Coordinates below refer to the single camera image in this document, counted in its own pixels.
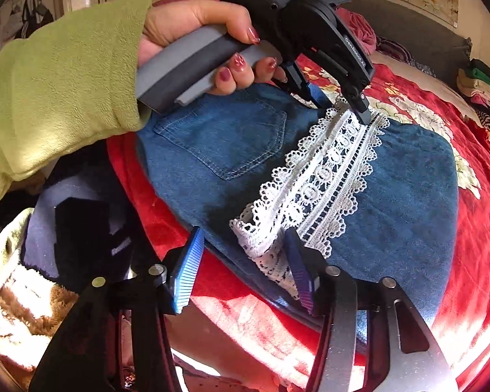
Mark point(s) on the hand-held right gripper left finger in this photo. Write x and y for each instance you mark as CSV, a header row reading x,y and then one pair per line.
x,y
188,269

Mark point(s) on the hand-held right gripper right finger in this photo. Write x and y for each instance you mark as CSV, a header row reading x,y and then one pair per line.
x,y
298,273

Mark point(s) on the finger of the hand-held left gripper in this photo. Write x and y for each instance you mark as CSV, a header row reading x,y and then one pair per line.
x,y
298,83
361,108

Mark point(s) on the blue denim lace-trimmed pants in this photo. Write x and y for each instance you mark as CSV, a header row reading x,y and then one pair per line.
x,y
392,220

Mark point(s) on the person's left forearm green sleeve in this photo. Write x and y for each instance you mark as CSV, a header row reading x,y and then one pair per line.
x,y
57,90

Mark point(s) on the person's left hand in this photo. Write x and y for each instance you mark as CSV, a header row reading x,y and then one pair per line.
x,y
196,12

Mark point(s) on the pink velvet blanket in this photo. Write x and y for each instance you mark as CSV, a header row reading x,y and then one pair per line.
x,y
357,28

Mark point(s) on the beige bed sheet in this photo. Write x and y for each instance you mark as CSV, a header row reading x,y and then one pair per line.
x,y
416,77

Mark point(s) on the dark striped cloth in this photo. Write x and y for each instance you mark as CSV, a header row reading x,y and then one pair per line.
x,y
400,53

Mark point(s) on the grey headboard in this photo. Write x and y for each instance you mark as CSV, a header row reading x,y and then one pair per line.
x,y
424,41

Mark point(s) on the stack of folded clothes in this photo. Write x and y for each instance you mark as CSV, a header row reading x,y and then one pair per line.
x,y
484,90

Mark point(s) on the dark navy cloth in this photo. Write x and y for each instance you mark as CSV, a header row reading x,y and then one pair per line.
x,y
73,220

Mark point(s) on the red floral blanket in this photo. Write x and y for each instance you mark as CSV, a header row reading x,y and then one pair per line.
x,y
473,220

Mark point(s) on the fluffy beige brown cloth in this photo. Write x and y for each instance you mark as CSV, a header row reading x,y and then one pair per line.
x,y
16,302

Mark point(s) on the hanging dark striped jacket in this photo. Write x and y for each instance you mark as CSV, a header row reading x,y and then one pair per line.
x,y
32,12

